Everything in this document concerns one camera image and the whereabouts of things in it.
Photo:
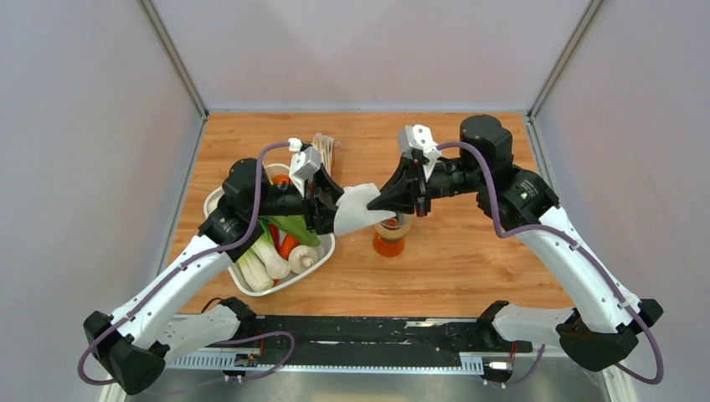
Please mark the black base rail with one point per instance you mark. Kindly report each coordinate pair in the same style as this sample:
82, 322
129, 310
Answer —
372, 341

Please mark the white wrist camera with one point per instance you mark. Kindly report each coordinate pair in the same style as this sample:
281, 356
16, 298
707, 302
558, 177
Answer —
417, 144
305, 162

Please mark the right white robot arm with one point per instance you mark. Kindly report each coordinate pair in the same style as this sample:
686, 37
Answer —
603, 325

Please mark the pale bok choy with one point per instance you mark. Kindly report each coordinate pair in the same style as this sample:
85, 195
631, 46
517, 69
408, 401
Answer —
254, 272

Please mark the red chili pepper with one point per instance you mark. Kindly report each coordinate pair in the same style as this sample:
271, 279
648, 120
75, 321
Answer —
275, 235

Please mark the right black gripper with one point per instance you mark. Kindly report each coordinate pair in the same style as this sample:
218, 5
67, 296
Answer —
398, 193

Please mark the orange carrot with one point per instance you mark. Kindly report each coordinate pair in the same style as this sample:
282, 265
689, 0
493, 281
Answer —
287, 245

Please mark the white vegetable tray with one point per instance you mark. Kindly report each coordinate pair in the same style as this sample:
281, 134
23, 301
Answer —
324, 250

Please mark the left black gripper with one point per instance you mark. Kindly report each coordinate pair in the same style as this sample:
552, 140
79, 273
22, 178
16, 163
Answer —
328, 192

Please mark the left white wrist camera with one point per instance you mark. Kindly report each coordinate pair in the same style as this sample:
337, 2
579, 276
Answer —
305, 162

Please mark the white mushroom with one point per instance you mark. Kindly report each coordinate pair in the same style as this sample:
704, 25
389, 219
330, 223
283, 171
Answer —
302, 258

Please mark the orange tomato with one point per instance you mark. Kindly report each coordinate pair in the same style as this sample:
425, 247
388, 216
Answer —
280, 180

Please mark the orange glass carafe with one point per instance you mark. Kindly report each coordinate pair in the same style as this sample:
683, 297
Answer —
387, 247

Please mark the green leafy vegetable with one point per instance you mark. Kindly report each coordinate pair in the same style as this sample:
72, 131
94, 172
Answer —
295, 225

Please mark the white paper coffee filter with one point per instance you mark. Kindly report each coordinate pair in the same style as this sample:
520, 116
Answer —
352, 210

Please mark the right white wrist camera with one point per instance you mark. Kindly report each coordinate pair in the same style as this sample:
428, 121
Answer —
417, 144

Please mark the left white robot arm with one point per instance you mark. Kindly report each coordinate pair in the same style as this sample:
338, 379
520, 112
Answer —
136, 341

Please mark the green bok choy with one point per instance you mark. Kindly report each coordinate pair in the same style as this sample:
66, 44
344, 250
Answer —
276, 267

